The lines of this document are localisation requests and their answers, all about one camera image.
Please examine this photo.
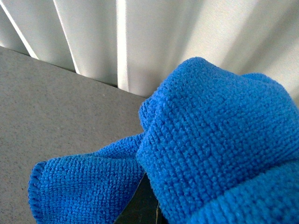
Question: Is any blue microfiber cloth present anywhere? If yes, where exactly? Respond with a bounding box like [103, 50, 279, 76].
[28, 57, 299, 224]

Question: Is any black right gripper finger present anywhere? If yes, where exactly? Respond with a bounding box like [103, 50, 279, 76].
[114, 174, 165, 224]

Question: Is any white pleated curtain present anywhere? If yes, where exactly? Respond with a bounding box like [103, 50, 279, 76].
[0, 0, 299, 101]

